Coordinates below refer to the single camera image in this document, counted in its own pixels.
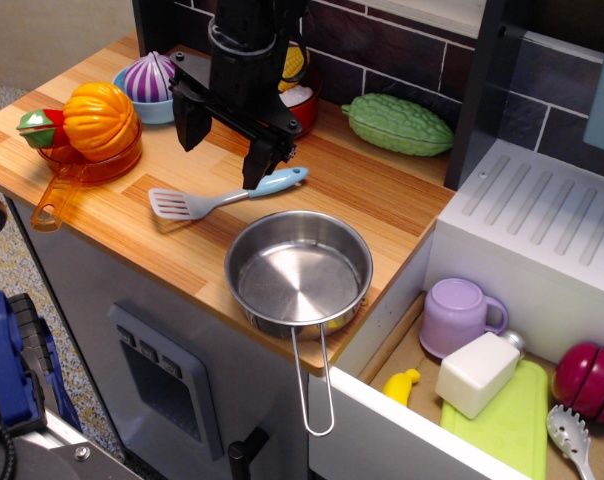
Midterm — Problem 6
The white salt shaker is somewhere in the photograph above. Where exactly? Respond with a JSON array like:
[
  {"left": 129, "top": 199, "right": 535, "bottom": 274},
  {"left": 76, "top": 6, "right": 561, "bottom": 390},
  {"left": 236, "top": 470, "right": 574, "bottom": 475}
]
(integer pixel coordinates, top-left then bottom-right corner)
[{"left": 435, "top": 330, "right": 526, "bottom": 419}]

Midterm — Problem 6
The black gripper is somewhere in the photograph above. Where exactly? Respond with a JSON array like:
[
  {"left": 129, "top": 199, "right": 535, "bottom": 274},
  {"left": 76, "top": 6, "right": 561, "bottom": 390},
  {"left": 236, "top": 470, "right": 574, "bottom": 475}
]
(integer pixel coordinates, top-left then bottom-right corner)
[{"left": 169, "top": 48, "right": 302, "bottom": 190}]

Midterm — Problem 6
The green toy bitter gourd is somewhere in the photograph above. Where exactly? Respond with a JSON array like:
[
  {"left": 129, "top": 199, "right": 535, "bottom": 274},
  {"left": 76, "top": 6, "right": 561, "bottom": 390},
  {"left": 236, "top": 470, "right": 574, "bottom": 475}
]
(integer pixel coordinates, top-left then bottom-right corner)
[{"left": 341, "top": 93, "right": 454, "bottom": 157}]

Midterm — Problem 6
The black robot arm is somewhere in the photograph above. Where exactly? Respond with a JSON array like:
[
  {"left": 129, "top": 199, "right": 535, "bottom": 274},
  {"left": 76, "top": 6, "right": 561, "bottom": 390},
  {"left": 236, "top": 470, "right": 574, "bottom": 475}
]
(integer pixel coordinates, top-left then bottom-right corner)
[{"left": 170, "top": 1, "right": 308, "bottom": 190}]

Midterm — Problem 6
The red and green toy pepper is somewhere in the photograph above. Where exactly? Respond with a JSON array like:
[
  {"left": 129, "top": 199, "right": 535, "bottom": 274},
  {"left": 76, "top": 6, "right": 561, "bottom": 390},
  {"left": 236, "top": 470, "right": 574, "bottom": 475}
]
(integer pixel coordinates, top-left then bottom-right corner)
[{"left": 16, "top": 109, "right": 70, "bottom": 149}]

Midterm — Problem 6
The lime green cutting board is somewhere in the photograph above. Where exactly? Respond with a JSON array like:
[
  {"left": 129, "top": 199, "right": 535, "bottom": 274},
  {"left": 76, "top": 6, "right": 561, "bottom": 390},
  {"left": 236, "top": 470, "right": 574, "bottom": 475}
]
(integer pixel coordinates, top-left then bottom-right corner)
[{"left": 440, "top": 360, "right": 548, "bottom": 479}]

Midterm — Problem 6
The red bowl with rice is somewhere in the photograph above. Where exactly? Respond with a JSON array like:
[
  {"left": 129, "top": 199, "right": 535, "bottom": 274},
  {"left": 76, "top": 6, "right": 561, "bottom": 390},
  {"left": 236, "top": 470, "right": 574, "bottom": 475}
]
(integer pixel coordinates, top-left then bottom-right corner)
[{"left": 279, "top": 68, "right": 323, "bottom": 137}]

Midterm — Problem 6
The magenta toy fruit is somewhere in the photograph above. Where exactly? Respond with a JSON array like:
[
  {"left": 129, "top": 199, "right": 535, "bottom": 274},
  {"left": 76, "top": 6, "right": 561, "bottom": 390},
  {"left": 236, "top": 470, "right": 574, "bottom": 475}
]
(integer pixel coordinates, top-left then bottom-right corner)
[{"left": 551, "top": 342, "right": 604, "bottom": 425}]

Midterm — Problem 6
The stainless steel pan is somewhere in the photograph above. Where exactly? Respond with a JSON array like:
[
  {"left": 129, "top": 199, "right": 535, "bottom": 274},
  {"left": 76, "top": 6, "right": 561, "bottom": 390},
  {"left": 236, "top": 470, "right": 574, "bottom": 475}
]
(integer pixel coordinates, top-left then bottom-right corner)
[{"left": 224, "top": 210, "right": 374, "bottom": 438}]

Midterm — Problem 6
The yellow toy corn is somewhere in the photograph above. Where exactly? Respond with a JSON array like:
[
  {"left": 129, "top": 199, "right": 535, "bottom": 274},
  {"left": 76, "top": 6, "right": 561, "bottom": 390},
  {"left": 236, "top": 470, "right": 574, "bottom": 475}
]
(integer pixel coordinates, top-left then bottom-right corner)
[{"left": 278, "top": 46, "right": 310, "bottom": 93}]

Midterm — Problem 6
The grey and blue spatula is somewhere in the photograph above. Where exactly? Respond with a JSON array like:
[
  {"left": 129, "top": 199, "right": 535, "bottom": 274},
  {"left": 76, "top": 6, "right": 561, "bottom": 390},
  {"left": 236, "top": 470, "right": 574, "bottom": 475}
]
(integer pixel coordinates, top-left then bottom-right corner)
[{"left": 148, "top": 167, "right": 309, "bottom": 221}]

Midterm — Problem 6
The purple plastic mug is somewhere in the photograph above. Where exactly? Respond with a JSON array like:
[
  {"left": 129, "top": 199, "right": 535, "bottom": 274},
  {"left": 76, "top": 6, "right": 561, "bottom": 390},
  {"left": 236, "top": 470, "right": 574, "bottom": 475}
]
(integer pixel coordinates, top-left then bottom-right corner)
[{"left": 419, "top": 277, "right": 509, "bottom": 359}]

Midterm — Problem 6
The grey pasta spoon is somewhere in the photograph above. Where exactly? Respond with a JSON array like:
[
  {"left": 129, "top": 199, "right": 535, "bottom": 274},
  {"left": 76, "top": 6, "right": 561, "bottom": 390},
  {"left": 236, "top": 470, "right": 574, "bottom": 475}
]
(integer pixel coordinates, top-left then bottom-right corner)
[{"left": 546, "top": 404, "right": 595, "bottom": 480}]

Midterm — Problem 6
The black oven door handle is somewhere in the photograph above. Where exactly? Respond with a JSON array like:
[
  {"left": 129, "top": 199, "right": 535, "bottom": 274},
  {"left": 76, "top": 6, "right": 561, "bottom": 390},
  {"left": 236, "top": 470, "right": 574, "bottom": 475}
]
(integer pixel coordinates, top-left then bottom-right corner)
[{"left": 227, "top": 427, "right": 269, "bottom": 480}]

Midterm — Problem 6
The yellow toy banana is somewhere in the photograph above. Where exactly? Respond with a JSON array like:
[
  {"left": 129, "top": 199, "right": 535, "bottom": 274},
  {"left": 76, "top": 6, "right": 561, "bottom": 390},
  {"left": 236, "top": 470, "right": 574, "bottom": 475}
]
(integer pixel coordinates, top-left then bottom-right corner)
[{"left": 382, "top": 369, "right": 421, "bottom": 407}]

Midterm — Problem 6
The orange toy pumpkin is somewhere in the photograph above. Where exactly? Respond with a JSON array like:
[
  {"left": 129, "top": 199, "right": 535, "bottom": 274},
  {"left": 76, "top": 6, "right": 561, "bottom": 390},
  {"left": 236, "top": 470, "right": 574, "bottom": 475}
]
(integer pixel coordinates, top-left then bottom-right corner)
[{"left": 63, "top": 82, "right": 141, "bottom": 162}]

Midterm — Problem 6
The orange transparent measuring cup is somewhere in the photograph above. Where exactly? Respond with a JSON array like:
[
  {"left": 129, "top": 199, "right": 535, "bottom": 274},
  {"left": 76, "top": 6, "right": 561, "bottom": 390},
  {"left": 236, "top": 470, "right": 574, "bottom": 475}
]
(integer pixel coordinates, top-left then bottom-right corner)
[{"left": 30, "top": 120, "right": 142, "bottom": 233}]

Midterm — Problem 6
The purple striped toy onion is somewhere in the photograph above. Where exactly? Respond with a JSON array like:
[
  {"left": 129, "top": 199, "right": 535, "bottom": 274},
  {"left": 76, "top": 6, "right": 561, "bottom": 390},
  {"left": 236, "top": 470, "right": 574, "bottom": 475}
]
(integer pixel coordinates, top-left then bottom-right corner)
[{"left": 123, "top": 51, "right": 175, "bottom": 103}]

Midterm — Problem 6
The white drying rack shelf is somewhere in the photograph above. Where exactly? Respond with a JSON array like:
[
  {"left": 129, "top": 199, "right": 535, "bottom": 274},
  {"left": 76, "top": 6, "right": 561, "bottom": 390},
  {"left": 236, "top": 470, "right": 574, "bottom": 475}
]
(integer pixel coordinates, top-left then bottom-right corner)
[{"left": 425, "top": 140, "right": 604, "bottom": 362}]

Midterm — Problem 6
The blue clamp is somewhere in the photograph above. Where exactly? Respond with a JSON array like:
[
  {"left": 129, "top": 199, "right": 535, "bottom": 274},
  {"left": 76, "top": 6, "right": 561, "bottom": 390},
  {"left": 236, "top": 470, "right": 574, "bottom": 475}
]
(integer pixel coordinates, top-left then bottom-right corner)
[{"left": 0, "top": 291, "right": 82, "bottom": 435}]

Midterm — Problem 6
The light blue bowl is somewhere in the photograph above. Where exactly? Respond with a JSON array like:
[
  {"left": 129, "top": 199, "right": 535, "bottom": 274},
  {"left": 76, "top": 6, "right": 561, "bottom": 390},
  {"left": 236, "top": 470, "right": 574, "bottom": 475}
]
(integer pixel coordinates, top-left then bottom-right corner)
[{"left": 113, "top": 67, "right": 174, "bottom": 125}]

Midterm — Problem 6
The white sink drawer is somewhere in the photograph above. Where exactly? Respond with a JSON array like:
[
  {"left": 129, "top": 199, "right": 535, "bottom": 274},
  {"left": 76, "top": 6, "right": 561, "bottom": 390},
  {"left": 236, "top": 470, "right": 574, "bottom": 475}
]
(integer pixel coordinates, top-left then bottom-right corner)
[{"left": 307, "top": 290, "right": 604, "bottom": 480}]

